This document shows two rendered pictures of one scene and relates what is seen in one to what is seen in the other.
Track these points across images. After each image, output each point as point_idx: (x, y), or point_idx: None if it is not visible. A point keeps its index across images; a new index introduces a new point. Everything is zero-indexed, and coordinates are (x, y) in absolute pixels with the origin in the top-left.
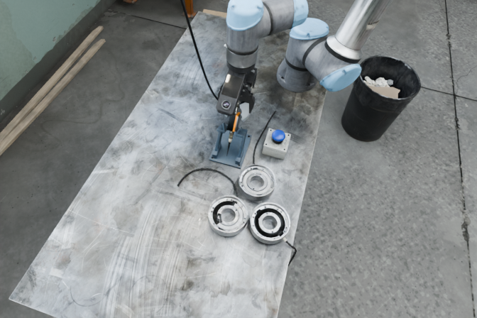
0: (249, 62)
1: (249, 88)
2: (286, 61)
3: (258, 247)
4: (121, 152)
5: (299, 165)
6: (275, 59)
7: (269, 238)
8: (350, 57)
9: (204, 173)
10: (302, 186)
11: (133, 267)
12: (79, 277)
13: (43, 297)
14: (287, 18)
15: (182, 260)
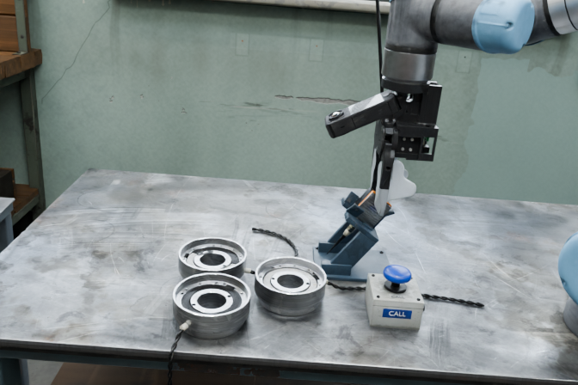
0: (393, 69)
1: (390, 129)
2: None
3: (168, 310)
4: (283, 190)
5: (373, 349)
6: None
7: (179, 302)
8: None
9: (285, 247)
10: (322, 357)
11: (124, 216)
12: (110, 192)
13: (89, 180)
14: (463, 9)
15: (136, 247)
